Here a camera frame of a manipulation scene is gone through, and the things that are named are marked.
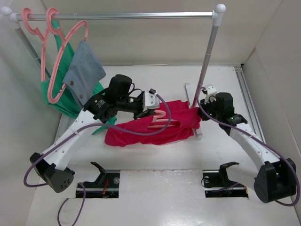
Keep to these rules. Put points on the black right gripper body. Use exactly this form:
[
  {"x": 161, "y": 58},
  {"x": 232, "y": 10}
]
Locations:
[{"x": 210, "y": 109}]

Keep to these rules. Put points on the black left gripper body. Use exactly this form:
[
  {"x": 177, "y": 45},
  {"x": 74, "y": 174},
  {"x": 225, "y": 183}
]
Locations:
[{"x": 131, "y": 104}]

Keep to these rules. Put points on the red t shirt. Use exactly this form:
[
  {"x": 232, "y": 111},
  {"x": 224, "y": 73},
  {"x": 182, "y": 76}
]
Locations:
[{"x": 176, "y": 110}]

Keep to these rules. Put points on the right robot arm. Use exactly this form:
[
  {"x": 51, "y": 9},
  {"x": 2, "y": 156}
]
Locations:
[{"x": 275, "y": 179}]

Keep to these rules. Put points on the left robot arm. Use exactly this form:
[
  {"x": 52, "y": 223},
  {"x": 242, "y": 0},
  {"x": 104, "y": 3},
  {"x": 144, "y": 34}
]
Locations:
[{"x": 52, "y": 164}]

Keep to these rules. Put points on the green t shirt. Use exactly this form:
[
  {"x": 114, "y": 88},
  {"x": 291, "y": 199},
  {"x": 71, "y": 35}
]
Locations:
[{"x": 67, "y": 104}]

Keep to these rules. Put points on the pink hanger with clothes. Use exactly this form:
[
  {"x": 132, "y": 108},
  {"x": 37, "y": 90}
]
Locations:
[{"x": 51, "y": 12}]

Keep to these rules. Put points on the blue denim garment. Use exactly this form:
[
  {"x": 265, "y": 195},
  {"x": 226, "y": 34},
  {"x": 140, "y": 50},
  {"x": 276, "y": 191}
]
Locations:
[{"x": 84, "y": 72}]

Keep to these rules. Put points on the metal clothes rack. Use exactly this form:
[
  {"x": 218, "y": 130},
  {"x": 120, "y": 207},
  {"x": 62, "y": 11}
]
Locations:
[{"x": 216, "y": 15}]

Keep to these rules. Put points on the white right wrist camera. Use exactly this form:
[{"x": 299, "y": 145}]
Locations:
[{"x": 210, "y": 92}]

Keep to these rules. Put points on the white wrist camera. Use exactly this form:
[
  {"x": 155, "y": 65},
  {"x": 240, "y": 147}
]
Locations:
[
  {"x": 150, "y": 101},
  {"x": 210, "y": 92}
]

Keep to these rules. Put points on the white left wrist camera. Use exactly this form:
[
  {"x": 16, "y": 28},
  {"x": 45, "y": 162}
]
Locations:
[{"x": 150, "y": 101}]

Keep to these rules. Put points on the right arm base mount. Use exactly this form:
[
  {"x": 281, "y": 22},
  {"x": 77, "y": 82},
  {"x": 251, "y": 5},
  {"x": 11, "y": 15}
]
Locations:
[{"x": 218, "y": 185}]

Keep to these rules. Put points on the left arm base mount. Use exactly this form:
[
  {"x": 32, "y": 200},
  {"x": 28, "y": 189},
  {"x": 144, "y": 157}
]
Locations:
[{"x": 105, "y": 186}]

